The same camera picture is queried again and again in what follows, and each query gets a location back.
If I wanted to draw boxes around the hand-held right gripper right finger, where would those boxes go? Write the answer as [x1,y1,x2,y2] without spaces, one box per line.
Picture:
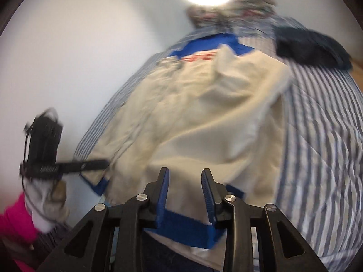
[201,168,326,272]

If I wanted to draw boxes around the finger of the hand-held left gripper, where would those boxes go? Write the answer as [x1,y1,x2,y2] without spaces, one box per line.
[57,159,110,174]

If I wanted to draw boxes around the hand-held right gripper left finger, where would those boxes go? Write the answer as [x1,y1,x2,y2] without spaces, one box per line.
[37,167,171,272]

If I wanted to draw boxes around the cream and blue jacket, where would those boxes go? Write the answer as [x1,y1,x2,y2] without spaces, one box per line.
[79,32,292,271]

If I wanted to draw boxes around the person's left forearm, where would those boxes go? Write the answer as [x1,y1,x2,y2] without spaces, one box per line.
[0,192,39,245]

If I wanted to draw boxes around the dark folded clothes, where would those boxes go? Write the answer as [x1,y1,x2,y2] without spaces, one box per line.
[275,27,353,70]

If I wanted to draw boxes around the person's left hand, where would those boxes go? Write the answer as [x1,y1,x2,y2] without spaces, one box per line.
[23,176,70,231]

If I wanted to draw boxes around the grey striped cloth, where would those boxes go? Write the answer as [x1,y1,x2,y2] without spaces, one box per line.
[28,222,74,261]

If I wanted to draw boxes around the blue white striped blanket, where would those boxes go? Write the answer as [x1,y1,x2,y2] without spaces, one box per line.
[73,14,363,270]

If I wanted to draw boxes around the folded floral quilt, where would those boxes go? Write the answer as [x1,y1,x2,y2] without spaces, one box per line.
[186,0,277,29]

